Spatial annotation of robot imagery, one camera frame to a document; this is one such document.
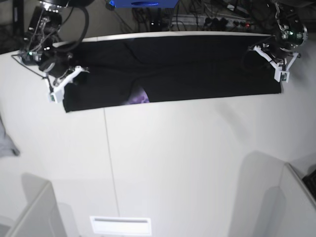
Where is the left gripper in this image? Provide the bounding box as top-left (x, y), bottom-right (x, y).
top-left (264, 39), bottom-right (299, 64)

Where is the white left partition panel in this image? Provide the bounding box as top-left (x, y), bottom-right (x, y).
top-left (5, 181), bottom-right (67, 237)

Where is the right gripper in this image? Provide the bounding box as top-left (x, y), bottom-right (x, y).
top-left (38, 53), bottom-right (74, 79)

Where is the black keyboard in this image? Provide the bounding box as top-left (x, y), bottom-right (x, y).
top-left (302, 171), bottom-right (316, 198)

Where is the white partition panel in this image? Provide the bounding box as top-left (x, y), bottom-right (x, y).
top-left (261, 163), bottom-right (316, 237)
top-left (5, 181), bottom-right (67, 237)

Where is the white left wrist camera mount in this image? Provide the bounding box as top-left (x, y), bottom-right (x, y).
top-left (250, 44), bottom-right (301, 82)

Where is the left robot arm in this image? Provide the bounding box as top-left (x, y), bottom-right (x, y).
top-left (267, 0), bottom-right (308, 62)

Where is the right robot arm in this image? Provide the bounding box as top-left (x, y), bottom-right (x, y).
top-left (11, 0), bottom-right (91, 79)

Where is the blue box with oval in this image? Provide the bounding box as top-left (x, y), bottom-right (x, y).
top-left (105, 0), bottom-right (178, 8)

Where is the white power strip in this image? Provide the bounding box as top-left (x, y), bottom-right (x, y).
top-left (172, 14), bottom-right (252, 29)

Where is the black T-shirt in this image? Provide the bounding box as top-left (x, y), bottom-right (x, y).
top-left (62, 35), bottom-right (281, 112)

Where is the white right partition panel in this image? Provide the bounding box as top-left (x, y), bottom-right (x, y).
top-left (261, 163), bottom-right (316, 237)

